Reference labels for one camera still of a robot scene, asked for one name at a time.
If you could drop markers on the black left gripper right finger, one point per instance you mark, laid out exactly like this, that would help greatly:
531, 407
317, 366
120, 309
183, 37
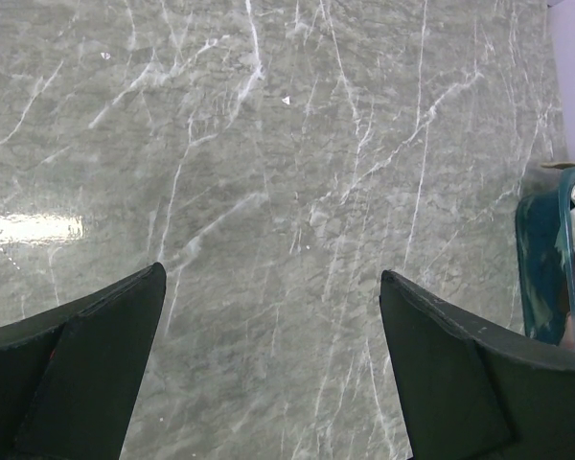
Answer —
470, 389

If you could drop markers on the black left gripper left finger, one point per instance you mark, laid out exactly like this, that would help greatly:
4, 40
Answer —
70, 376

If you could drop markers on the teal rimmed laundry basket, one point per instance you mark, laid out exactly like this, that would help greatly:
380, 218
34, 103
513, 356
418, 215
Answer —
546, 267

